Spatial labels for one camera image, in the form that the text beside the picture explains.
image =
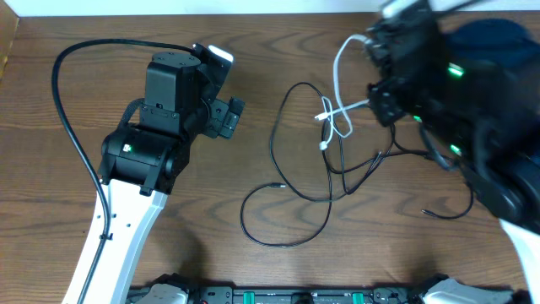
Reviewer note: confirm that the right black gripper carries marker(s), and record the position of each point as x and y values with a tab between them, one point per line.
386	108

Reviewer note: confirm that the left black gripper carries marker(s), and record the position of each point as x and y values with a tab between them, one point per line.
227	120

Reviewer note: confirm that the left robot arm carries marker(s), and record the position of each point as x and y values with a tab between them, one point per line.
141	160

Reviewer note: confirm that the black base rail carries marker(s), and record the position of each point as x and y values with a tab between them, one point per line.
172	288

